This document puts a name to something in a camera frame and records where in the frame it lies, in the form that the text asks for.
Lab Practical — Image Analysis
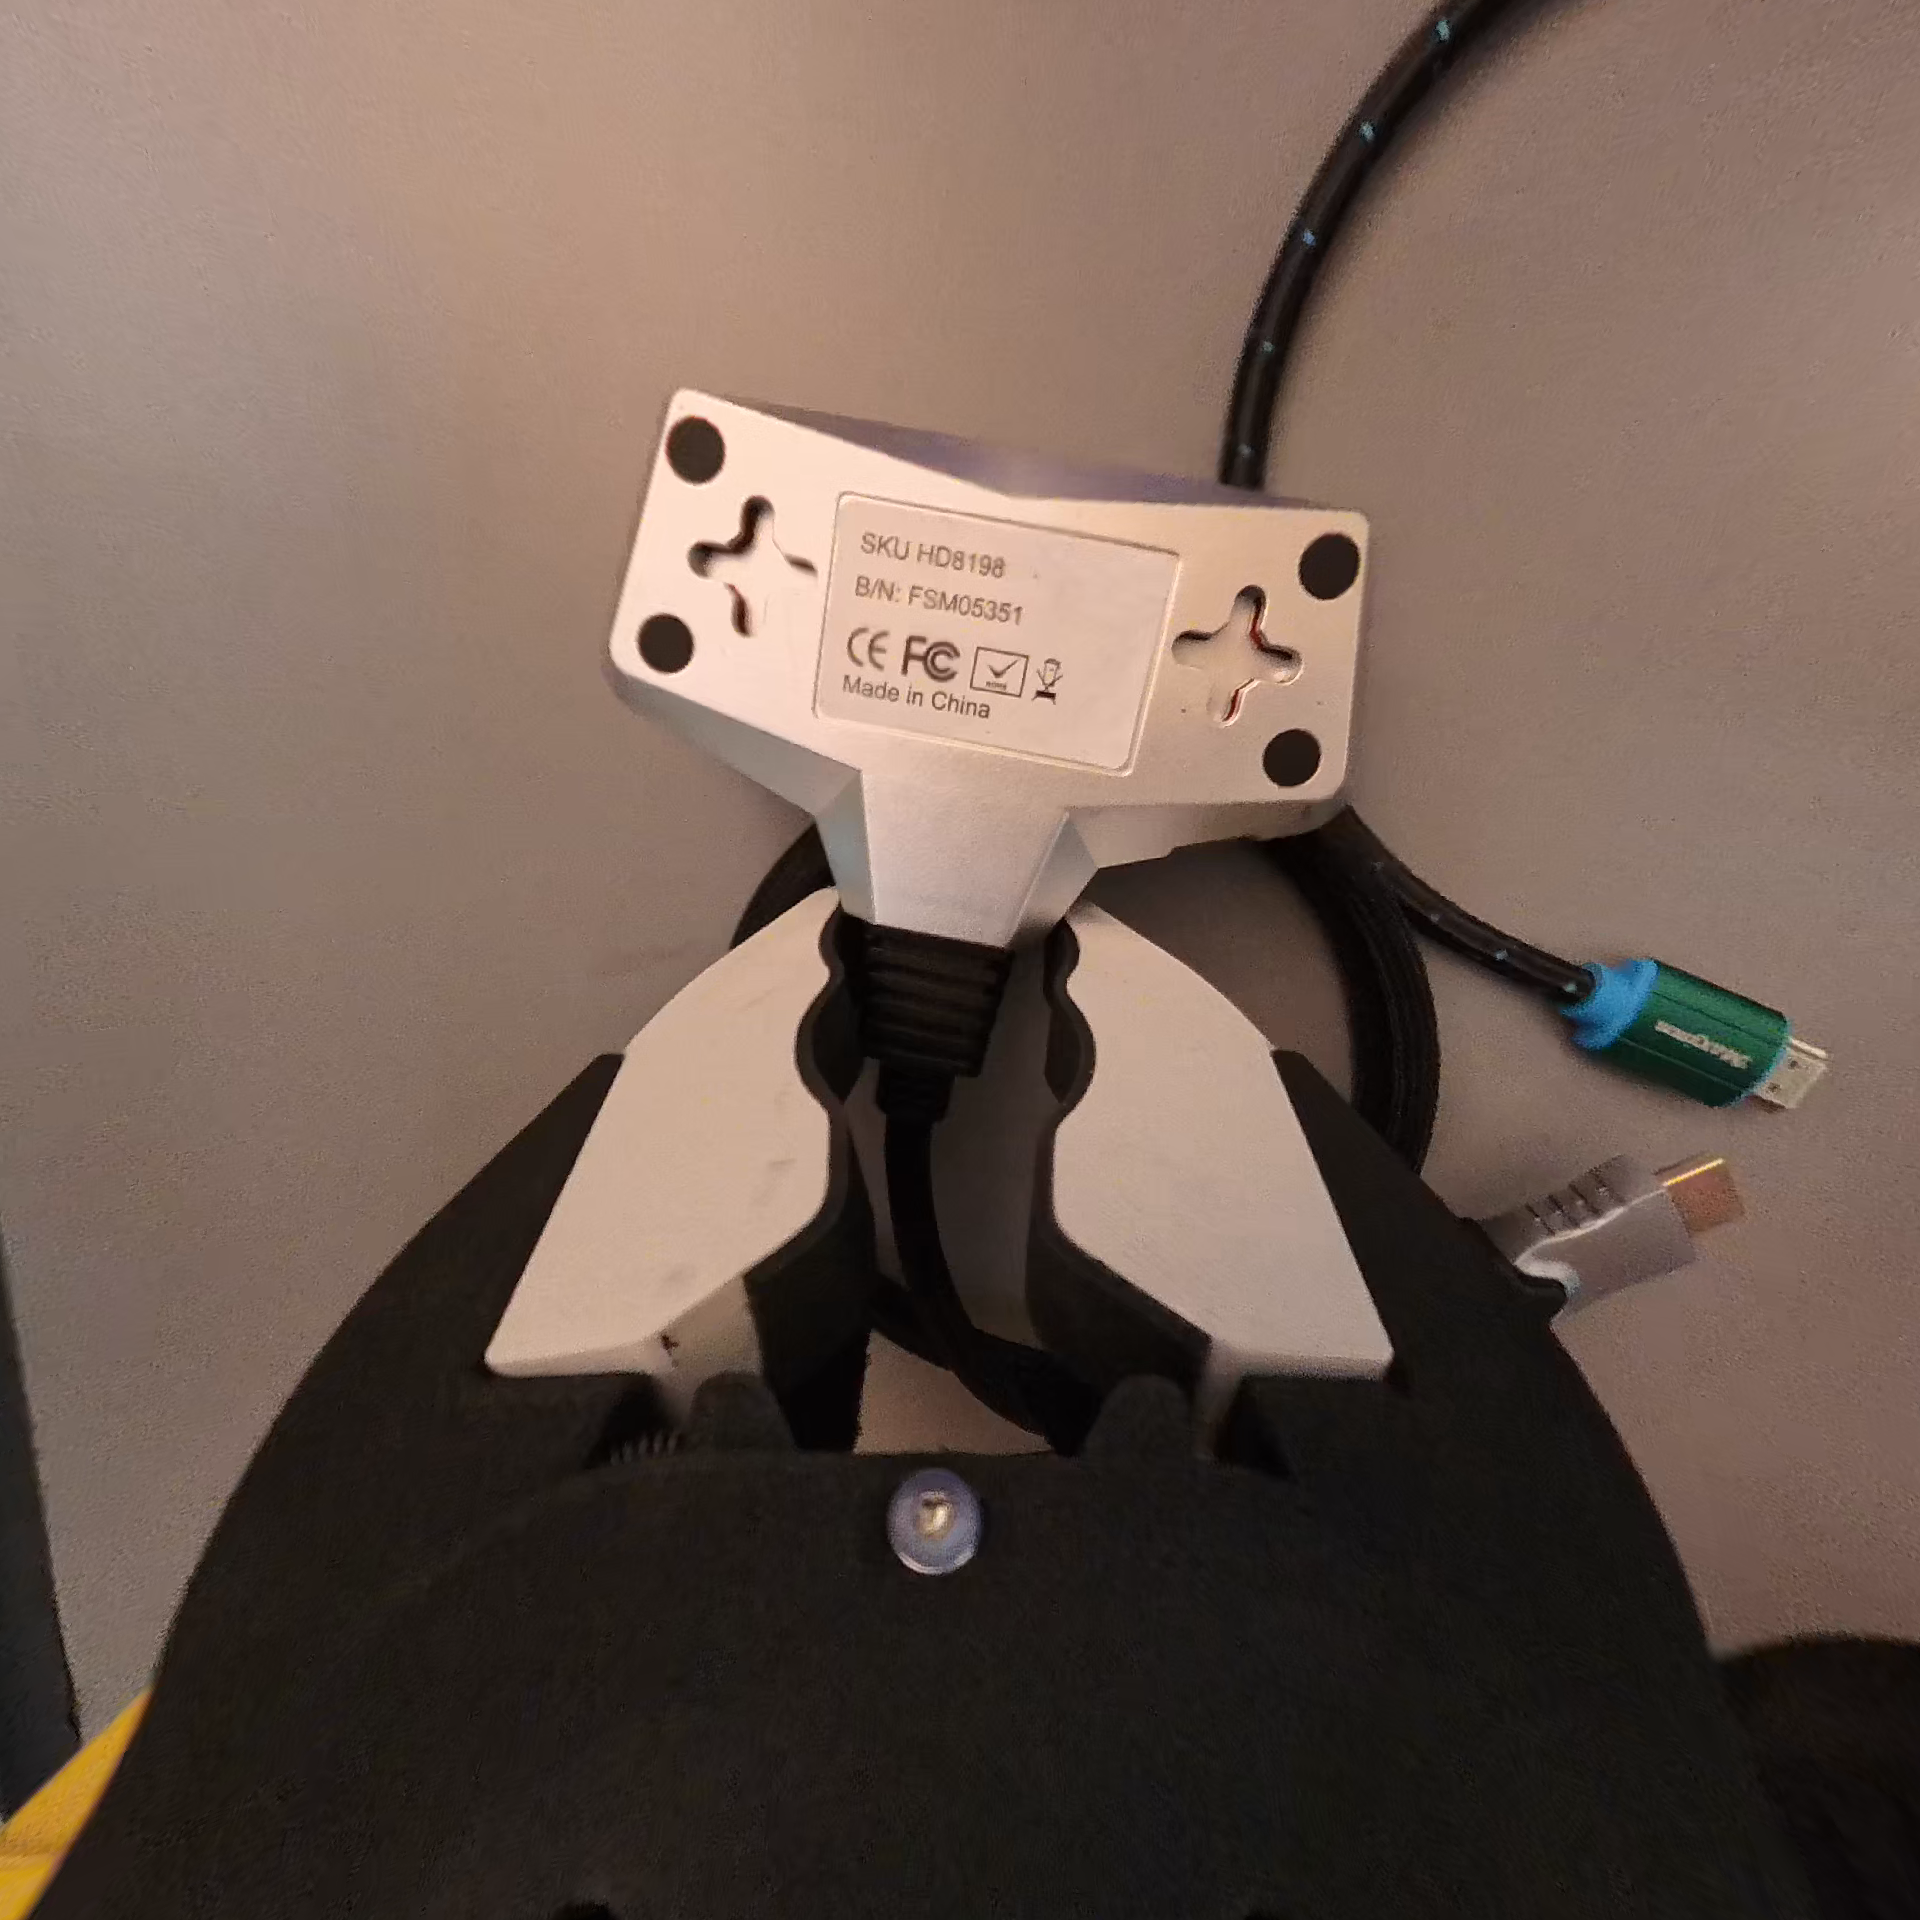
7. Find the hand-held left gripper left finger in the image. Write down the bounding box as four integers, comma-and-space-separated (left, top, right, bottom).
482, 884, 880, 1379

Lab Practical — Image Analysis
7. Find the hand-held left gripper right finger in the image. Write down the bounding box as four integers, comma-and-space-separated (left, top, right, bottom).
1035, 901, 1397, 1382

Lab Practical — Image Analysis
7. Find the black braided green-plug HDMI cable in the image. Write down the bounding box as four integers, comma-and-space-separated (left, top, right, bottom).
1218, 0, 1833, 1115

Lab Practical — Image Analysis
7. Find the silver HDMI splitter with cable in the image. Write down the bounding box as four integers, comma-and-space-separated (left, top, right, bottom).
598, 387, 1749, 1454

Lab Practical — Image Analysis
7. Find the yellow plastic bin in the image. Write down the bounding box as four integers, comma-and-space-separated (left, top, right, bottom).
0, 1686, 153, 1920

